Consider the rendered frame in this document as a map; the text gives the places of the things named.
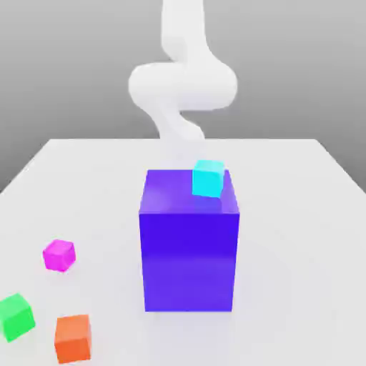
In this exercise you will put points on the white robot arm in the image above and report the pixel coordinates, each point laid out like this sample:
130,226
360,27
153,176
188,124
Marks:
183,83

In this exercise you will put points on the small cyan cube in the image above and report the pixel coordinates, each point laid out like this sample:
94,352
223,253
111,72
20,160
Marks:
207,180

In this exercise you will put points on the small magenta cube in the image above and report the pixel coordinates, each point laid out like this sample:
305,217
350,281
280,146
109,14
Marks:
59,256

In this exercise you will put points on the small orange cube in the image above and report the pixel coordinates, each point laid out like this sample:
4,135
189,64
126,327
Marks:
73,338

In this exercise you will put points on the small green cube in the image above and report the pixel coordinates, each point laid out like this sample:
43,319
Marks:
15,317

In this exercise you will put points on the large purple box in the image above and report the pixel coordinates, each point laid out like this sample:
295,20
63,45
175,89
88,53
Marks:
188,257

